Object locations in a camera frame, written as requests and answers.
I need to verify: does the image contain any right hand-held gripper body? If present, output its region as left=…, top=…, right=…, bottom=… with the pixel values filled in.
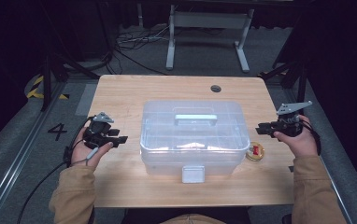
left=276, top=100, right=313, bottom=138

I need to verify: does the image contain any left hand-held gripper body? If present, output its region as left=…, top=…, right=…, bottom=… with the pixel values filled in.
left=82, top=111, right=115, bottom=149

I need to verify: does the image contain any yellow round tape roll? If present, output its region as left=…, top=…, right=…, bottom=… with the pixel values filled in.
left=245, top=141, right=265, bottom=162

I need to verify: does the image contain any clear plastic storage box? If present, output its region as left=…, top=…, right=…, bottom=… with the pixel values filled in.
left=139, top=100, right=251, bottom=185

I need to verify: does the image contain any person's right hand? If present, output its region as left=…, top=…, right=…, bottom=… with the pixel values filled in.
left=273, top=115, right=320, bottom=158

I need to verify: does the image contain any person's left hand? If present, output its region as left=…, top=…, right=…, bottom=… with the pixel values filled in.
left=70, top=128, right=114, bottom=168

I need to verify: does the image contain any black metal stand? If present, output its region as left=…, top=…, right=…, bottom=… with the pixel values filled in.
left=40, top=52, right=101, bottom=113
left=259, top=59, right=308, bottom=104

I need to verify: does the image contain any yellow black floor tape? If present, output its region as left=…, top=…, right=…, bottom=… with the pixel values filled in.
left=26, top=75, right=70, bottom=101

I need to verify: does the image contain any person's tan clothing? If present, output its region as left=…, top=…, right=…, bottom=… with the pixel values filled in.
left=161, top=213, right=227, bottom=224

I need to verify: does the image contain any right hand-held gripper black cable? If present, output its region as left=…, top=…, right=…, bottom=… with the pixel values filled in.
left=297, top=119, right=321, bottom=157

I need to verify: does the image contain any hand-held gripper black cable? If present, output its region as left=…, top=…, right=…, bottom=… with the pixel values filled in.
left=17, top=116, right=100, bottom=224
left=297, top=119, right=321, bottom=157

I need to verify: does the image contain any left hand-held gripper black cable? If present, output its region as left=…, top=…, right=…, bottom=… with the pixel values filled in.
left=17, top=116, right=100, bottom=224

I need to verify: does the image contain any tangle of floor cables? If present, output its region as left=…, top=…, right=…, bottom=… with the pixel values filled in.
left=105, top=24, right=175, bottom=76

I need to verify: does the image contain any white metal table frame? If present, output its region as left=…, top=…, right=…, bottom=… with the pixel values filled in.
left=165, top=4, right=255, bottom=74

